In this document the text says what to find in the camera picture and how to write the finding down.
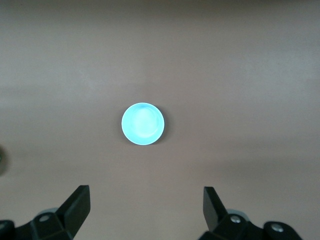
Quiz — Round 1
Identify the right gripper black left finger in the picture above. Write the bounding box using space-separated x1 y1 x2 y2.
0 184 91 240

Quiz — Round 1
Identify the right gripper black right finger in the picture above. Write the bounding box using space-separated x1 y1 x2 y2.
197 186 304 240

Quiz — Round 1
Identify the light blue bowl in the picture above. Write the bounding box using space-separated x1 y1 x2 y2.
121 102 166 146

